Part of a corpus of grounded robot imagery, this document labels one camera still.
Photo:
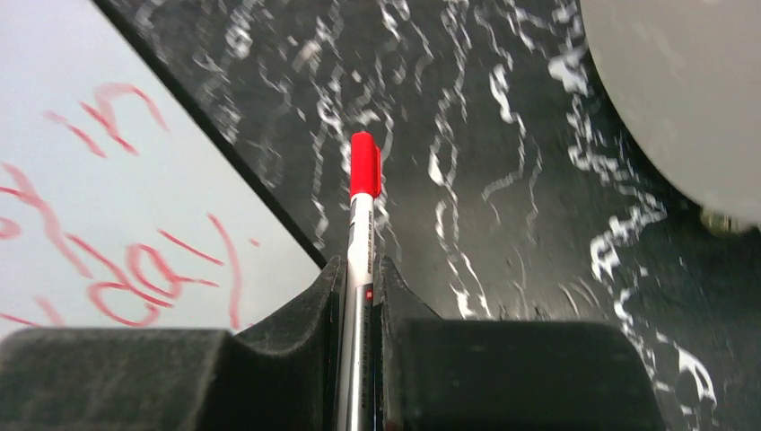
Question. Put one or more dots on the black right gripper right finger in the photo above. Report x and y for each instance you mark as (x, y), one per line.
(439, 374)

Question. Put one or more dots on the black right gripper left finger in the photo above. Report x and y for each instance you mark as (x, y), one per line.
(279, 374)

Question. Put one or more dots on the white marker pen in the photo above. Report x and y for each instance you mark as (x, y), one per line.
(355, 396)

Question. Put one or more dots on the red marker cap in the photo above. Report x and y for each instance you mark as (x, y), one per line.
(365, 166)

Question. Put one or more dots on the small white whiteboard black frame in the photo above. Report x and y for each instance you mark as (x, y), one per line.
(117, 210)

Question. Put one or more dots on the white cylindrical drum red rim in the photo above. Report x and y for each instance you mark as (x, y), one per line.
(684, 76)

